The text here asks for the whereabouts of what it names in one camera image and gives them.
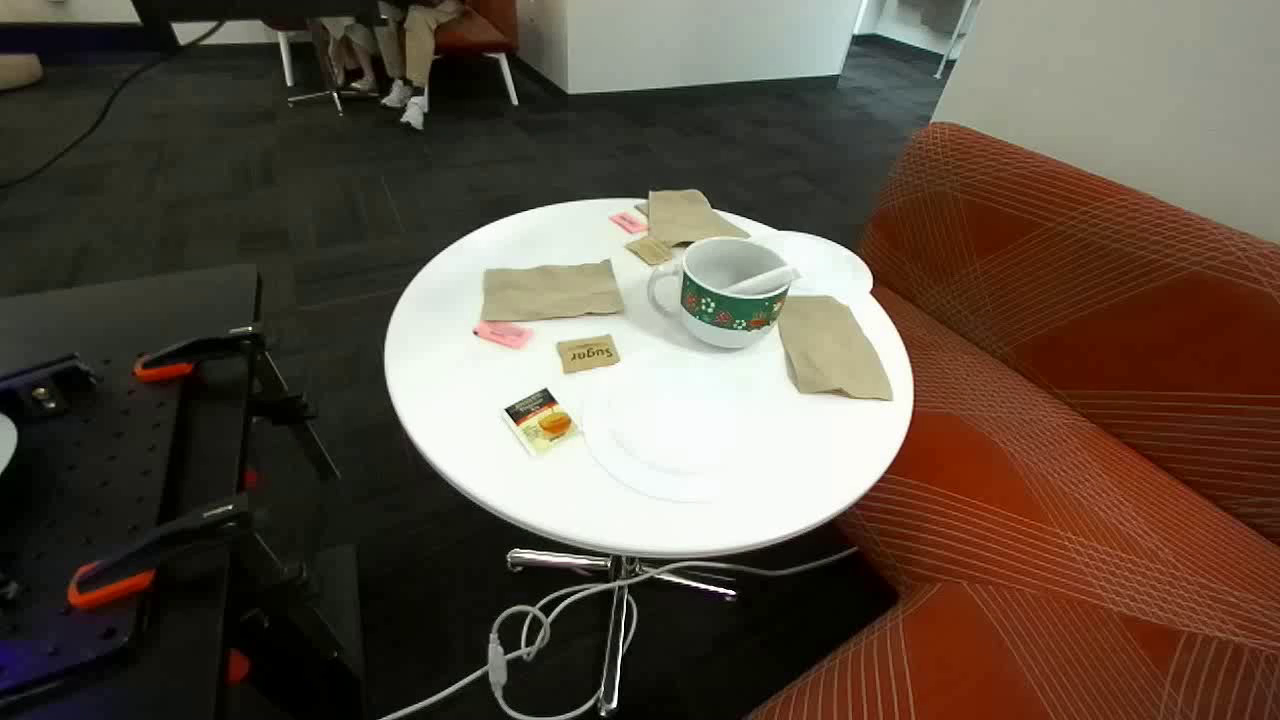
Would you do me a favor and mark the black orange clamp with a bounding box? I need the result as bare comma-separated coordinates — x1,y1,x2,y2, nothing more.
132,319,344,485
66,492,255,614

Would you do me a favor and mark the seated person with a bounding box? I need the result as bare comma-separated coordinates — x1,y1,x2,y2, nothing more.
318,0,465,134

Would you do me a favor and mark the black orange tea packet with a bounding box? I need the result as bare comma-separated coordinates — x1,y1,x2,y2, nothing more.
499,385,581,457

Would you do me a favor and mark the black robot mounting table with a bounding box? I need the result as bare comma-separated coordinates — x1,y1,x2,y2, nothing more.
0,260,364,720

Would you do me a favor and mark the orange patterned sofa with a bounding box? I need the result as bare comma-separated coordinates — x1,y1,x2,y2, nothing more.
751,121,1280,720

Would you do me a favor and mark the chrome table base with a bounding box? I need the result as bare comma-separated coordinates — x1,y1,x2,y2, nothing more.
499,540,739,716

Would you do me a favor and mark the beige cushion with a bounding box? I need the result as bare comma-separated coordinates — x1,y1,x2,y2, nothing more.
0,51,47,97

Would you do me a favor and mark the white counter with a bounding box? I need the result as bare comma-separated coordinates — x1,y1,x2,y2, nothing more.
517,0,865,97

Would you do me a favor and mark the black floor cable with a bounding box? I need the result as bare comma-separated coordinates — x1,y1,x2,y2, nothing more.
0,15,225,193

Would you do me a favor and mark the white cable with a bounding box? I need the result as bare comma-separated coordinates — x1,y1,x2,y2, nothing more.
375,540,865,720

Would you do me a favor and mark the white green christmas mug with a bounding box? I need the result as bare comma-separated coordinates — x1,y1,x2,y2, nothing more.
645,237,801,356

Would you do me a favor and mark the large brown paper napkin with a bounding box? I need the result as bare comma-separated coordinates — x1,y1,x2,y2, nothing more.
476,257,630,327

